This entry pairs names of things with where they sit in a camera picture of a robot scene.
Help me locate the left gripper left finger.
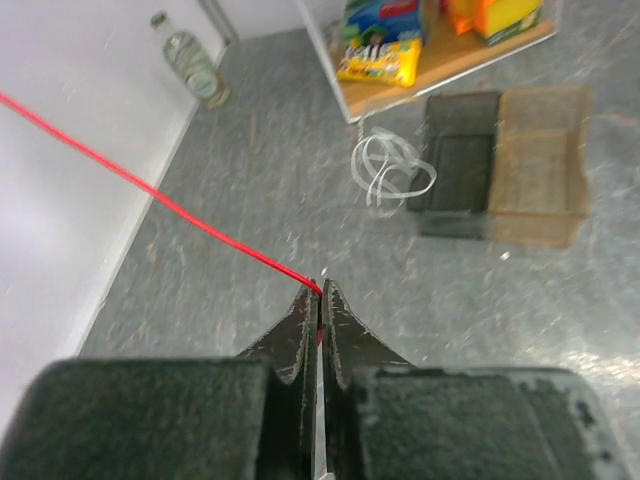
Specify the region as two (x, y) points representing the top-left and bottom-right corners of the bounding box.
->
(1, 287), (319, 479)

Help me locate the red wire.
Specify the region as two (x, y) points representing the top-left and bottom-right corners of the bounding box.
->
(0, 91), (325, 351)

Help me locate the orange snack box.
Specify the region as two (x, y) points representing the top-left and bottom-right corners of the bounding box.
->
(444, 0), (544, 46)

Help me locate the white wire shelf rack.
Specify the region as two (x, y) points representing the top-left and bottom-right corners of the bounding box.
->
(295, 1), (564, 123)

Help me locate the white wire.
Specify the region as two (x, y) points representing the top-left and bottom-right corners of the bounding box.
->
(349, 125), (439, 219)

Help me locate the glass bottle green cap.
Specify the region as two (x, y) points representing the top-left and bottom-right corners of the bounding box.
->
(150, 10), (230, 109)

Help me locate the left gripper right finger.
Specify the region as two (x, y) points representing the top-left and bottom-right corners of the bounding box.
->
(321, 280), (630, 479)

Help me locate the blue snack box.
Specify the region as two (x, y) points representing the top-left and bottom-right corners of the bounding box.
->
(342, 0), (427, 45)

